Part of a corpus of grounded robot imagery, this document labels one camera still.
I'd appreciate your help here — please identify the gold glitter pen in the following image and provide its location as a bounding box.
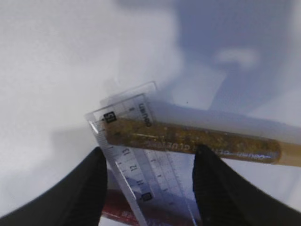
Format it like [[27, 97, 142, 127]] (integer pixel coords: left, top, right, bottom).
[[102, 118, 301, 167]]

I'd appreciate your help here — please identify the red glitter pen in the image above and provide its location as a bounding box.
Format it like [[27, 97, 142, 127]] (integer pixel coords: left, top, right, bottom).
[[101, 188, 203, 226]]

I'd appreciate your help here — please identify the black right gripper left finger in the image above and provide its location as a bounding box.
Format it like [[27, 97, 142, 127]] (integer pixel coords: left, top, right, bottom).
[[0, 147, 108, 226]]

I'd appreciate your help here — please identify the clear plastic ruler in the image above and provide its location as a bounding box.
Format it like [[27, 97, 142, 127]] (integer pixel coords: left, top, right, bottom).
[[86, 82, 198, 226]]

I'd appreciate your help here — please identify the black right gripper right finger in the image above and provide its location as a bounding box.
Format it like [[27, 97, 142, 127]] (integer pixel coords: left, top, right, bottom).
[[192, 145, 301, 226]]

